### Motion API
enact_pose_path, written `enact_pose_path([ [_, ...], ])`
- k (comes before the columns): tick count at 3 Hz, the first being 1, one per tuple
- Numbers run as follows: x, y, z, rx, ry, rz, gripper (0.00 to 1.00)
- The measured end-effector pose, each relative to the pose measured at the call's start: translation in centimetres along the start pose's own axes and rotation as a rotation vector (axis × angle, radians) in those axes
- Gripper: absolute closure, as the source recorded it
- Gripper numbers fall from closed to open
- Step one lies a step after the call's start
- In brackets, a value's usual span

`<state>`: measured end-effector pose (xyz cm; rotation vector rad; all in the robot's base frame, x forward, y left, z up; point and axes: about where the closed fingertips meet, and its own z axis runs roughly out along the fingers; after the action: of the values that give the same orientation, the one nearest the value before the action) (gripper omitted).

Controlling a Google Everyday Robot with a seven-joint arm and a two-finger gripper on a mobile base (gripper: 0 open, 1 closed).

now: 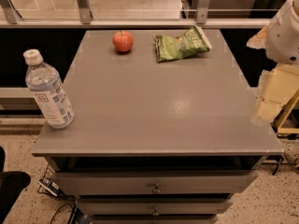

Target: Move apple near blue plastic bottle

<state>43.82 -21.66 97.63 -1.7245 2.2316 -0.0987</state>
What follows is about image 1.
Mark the small device on floor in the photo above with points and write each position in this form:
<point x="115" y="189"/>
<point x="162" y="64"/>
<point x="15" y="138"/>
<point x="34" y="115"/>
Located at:
<point x="50" y="186"/>

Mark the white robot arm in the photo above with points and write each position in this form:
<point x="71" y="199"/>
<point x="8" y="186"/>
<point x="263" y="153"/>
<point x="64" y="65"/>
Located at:
<point x="280" y="39"/>

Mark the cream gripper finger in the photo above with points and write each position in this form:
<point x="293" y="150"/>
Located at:
<point x="275" y="89"/>
<point x="258" y="40"/>

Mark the grey drawer cabinet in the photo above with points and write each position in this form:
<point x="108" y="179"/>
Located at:
<point x="186" y="125"/>

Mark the top drawer brass knob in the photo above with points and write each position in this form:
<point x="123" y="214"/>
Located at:
<point x="156" y="189"/>

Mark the green chip bag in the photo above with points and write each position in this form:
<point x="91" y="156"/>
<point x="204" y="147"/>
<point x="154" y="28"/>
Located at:
<point x="191" y="43"/>

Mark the drawer brass knob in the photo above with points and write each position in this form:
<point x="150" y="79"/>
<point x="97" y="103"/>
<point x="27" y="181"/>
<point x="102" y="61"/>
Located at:
<point x="155" y="212"/>
<point x="156" y="189"/>

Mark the clear plastic water bottle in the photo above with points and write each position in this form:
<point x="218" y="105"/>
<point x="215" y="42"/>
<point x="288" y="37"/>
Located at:
<point x="44" y="82"/>

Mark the metal railing frame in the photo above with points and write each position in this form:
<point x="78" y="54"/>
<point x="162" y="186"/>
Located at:
<point x="136" y="13"/>

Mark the yellow stand frame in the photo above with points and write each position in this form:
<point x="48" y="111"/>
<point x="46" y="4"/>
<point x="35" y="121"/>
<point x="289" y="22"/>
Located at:
<point x="286" y="112"/>

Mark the red apple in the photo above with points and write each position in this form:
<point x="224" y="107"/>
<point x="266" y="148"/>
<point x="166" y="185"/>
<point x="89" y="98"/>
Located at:
<point x="123" y="41"/>

